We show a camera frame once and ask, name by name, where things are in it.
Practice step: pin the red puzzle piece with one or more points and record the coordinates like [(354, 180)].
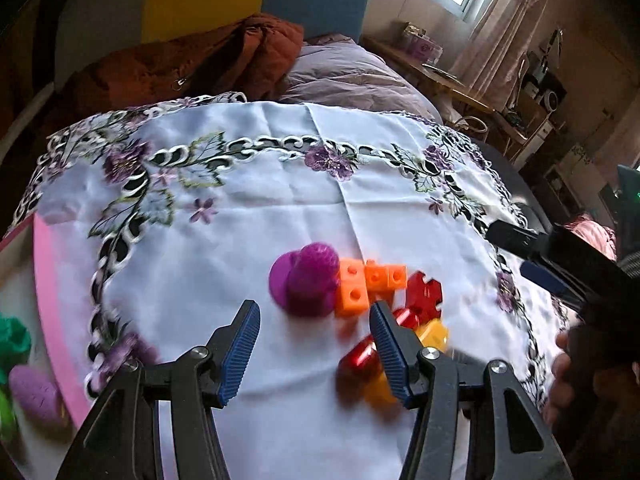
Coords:
[(425, 292)]

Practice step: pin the white floral embroidered tablecloth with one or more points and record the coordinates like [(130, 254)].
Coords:
[(300, 200)]

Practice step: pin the amber plastic bead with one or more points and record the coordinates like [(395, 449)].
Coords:
[(377, 390)]

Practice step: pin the black stereo speaker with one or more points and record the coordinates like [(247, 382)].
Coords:
[(547, 92)]

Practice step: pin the purple oval toy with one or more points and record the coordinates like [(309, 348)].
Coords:
[(35, 392)]

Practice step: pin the small red bead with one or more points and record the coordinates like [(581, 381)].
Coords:
[(406, 318)]

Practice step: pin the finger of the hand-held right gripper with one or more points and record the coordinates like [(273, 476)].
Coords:
[(545, 277), (515, 237)]

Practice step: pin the wooden bedside table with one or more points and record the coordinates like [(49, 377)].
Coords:
[(425, 67)]

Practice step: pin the red cylinder bead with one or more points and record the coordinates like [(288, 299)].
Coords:
[(357, 357)]

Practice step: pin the beige curtain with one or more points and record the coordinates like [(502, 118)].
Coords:
[(505, 35)]

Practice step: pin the person's right hand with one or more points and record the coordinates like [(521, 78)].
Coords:
[(562, 375)]

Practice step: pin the grey pillow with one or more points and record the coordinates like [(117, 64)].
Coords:
[(350, 75)]

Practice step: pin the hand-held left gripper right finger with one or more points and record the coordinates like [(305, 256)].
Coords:
[(390, 355)]

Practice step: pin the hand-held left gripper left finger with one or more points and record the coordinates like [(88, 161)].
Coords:
[(240, 355)]

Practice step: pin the pink cloth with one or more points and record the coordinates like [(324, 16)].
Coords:
[(595, 235)]

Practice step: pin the yellow bead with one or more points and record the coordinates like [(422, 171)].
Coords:
[(434, 334)]

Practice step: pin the purple box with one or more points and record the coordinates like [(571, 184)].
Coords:
[(420, 45)]

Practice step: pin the purple hat-shaped toy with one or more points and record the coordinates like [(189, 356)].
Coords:
[(305, 280)]

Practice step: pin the light green plastic toy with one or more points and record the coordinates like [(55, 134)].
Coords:
[(6, 417)]

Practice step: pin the orange linking cubes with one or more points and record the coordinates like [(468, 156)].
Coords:
[(352, 292)]

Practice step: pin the rust brown blanket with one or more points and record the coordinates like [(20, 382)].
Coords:
[(200, 60)]

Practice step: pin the pink rimmed white tray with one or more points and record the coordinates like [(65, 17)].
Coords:
[(50, 310)]

